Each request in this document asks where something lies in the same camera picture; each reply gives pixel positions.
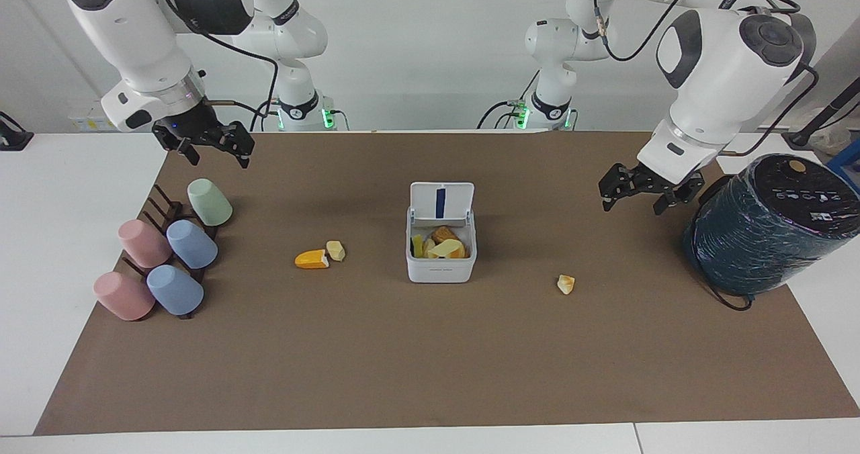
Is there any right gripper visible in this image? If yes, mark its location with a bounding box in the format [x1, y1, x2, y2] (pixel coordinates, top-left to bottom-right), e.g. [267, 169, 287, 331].
[153, 99, 257, 170]

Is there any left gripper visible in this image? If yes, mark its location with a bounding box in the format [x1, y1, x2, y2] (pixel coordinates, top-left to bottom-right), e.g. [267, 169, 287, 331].
[599, 162, 705, 217]

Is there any white bin with lid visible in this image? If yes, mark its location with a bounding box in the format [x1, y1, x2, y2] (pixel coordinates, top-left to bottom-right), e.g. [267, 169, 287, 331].
[405, 181, 478, 284]

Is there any green plastic cup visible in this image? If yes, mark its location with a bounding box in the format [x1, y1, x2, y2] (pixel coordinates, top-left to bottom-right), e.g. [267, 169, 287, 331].
[186, 177, 234, 228]

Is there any dark brown cup rack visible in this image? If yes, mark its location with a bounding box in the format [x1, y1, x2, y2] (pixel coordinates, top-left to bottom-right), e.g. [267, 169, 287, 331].
[121, 183, 220, 321]

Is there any blue plastic cup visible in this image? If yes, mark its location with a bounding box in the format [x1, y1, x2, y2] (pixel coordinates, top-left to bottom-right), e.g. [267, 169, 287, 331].
[146, 264, 205, 317]
[165, 219, 219, 270]

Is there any pink plastic cup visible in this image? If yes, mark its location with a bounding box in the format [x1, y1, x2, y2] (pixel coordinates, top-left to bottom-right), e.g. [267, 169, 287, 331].
[93, 271, 157, 322]
[118, 219, 173, 269]

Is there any dark film-wrapped cylinder appliance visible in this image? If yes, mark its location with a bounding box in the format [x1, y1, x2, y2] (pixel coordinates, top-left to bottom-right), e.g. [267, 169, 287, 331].
[683, 152, 860, 299]

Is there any orange food scrap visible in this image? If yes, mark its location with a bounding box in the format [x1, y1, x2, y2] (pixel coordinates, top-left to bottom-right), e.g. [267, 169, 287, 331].
[294, 248, 331, 270]

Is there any black stand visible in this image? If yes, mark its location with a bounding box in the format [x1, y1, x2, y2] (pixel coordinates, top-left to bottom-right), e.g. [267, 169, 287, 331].
[782, 77, 860, 148]
[0, 111, 35, 152]

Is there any black cable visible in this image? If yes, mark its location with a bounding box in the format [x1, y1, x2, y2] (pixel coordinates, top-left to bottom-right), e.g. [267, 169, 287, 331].
[159, 0, 279, 133]
[722, 0, 821, 156]
[593, 0, 731, 63]
[699, 281, 755, 312]
[476, 69, 542, 130]

